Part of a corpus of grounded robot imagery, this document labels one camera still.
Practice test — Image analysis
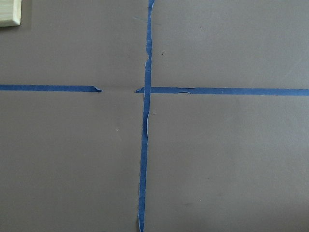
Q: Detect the bamboo cutting board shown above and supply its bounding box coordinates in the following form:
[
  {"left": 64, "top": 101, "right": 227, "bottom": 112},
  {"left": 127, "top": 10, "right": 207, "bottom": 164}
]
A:
[{"left": 0, "top": 0, "right": 22, "bottom": 27}]

